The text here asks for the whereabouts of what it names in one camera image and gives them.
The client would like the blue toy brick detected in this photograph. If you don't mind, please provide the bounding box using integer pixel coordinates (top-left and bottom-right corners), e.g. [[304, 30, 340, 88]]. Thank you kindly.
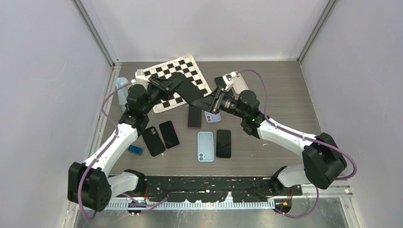
[[127, 145, 143, 155]]

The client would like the beige phone case with ring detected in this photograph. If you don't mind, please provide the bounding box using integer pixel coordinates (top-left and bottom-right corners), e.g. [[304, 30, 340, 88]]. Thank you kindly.
[[231, 72, 249, 95]]

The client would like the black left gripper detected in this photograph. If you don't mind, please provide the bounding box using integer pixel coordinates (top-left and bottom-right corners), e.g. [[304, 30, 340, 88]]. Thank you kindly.
[[142, 76, 182, 115]]

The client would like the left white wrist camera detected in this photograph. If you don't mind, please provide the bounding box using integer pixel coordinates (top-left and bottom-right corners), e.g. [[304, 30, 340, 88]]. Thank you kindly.
[[131, 69, 149, 88]]

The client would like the dark phone from lilac case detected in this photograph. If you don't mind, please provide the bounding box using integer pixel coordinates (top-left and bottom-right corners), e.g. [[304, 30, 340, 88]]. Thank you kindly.
[[187, 105, 202, 129]]

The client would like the black phone from blue case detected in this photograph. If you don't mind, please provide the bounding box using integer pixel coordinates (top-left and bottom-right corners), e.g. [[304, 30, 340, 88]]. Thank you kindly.
[[216, 129, 231, 159]]

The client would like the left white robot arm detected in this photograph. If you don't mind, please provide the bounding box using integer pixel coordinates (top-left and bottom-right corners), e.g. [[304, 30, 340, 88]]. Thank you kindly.
[[67, 74, 186, 212]]

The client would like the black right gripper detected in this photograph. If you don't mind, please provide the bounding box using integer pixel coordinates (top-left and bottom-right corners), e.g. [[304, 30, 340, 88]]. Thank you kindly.
[[192, 86, 248, 119]]

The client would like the light blue cased phone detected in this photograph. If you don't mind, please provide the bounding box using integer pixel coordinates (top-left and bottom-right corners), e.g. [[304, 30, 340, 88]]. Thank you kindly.
[[197, 132, 214, 162]]

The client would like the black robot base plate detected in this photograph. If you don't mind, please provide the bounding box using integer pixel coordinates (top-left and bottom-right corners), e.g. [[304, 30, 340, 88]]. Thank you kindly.
[[127, 176, 302, 203]]

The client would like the purple edged phone from case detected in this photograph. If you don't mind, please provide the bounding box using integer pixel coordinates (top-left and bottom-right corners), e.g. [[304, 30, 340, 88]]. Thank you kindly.
[[159, 121, 180, 149]]

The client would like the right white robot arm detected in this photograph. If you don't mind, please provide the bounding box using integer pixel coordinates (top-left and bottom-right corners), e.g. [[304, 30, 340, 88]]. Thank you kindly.
[[190, 87, 347, 195]]

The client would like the black white chessboard mat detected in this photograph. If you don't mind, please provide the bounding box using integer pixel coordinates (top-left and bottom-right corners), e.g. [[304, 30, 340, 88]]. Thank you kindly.
[[140, 53, 211, 114]]

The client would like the lilac cased phone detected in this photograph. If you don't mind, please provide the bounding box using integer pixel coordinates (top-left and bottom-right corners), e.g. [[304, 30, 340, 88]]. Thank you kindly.
[[204, 111, 221, 123]]

